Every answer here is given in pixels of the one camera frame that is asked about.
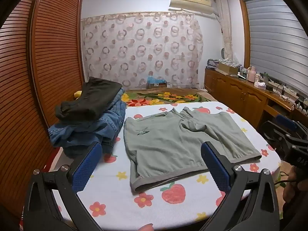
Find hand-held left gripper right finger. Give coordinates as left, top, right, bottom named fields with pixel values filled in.
left=200, top=141, right=283, bottom=231

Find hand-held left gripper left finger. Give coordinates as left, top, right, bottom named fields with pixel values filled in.
left=23, top=141, right=104, bottom=231

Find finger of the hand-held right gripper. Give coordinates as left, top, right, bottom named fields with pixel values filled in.
left=261, top=121, right=290, bottom=151
left=275, top=114, right=308, bottom=137

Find green pants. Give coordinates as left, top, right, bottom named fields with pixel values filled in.
left=123, top=106, right=262, bottom=193

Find black folded pants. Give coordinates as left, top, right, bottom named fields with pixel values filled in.
left=55, top=76, right=125, bottom=126

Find person's right hand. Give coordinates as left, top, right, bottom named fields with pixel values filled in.
left=282, top=166, right=308, bottom=206

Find dark denim jeans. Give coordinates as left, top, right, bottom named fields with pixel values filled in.
left=63, top=137, right=114, bottom=159

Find blue denim jeans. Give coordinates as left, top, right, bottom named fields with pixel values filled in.
left=48, top=92, right=127, bottom=150

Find wooden cabinet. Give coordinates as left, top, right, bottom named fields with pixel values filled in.
left=204, top=67, right=308, bottom=131

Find pink thermos jug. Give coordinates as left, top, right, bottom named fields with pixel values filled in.
left=247, top=66, right=256, bottom=82

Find white fruit printed blanket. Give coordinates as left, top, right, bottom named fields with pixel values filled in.
left=23, top=100, right=282, bottom=231

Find grey window blind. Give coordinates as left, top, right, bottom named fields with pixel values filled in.
left=242, top=0, right=308, bottom=100

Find colourful floral blanket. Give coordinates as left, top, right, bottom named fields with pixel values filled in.
left=121, top=89, right=213, bottom=107

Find plastic packet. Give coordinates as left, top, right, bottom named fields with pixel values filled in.
left=206, top=58, right=220, bottom=70

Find blue cloth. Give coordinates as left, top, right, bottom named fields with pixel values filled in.
left=146, top=76, right=167, bottom=85

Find wooden slatted wardrobe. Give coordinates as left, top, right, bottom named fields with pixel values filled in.
left=0, top=0, right=86, bottom=223

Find lace window curtain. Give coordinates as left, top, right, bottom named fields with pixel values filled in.
left=215, top=0, right=239, bottom=64

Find ring patterned curtain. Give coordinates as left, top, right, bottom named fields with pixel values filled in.
left=81, top=12, right=204, bottom=90

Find wall air conditioner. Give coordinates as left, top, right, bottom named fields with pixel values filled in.
left=169, top=0, right=216, bottom=15

